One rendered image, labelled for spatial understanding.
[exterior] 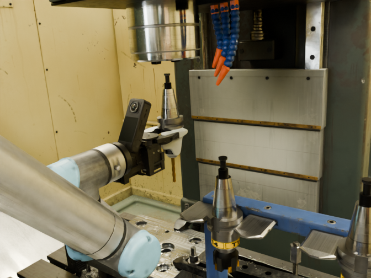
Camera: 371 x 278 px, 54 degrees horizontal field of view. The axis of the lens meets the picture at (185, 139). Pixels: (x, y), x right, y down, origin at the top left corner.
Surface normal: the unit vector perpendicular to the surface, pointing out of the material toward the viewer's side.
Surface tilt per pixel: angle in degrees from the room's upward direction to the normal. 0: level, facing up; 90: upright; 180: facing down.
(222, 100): 90
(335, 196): 90
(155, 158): 90
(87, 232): 99
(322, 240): 0
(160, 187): 90
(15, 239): 24
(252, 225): 0
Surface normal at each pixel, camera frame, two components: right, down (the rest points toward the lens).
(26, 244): 0.28, -0.84
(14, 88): 0.81, 0.11
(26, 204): 0.50, 0.44
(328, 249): -0.06, -0.96
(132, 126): -0.57, -0.26
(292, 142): -0.56, 0.24
